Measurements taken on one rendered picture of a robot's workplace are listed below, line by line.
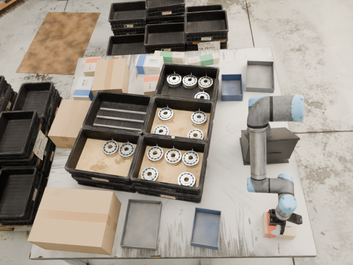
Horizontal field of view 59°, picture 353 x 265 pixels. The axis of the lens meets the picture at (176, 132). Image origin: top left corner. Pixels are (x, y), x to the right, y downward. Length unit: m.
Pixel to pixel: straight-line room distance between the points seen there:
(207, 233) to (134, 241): 0.42
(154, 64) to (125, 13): 1.36
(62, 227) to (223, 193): 0.93
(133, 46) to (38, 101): 1.12
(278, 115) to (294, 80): 2.06
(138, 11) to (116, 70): 1.42
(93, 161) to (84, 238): 0.49
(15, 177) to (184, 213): 1.55
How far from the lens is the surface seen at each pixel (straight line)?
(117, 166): 1.93
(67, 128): 2.15
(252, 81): 2.41
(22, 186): 2.82
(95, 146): 2.04
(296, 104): 1.40
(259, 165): 1.51
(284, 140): 1.81
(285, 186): 1.57
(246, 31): 3.91
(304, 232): 1.93
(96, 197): 1.80
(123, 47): 3.45
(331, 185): 2.89
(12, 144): 2.78
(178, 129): 1.99
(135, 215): 1.92
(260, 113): 1.40
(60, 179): 2.17
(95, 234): 1.74
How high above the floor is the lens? 2.49
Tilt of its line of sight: 57 degrees down
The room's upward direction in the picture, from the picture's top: 9 degrees counter-clockwise
